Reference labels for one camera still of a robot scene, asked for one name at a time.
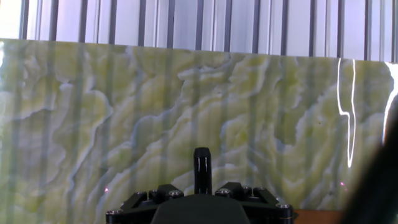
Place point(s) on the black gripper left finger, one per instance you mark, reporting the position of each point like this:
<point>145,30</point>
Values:
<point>140,202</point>

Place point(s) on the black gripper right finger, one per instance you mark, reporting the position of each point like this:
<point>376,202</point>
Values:
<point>264,205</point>

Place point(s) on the mini pool table green felt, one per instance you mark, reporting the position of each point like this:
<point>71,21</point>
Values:
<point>317,217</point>

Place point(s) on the green marble pattern mat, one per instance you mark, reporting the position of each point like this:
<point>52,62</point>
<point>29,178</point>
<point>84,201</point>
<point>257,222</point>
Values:
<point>124,124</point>

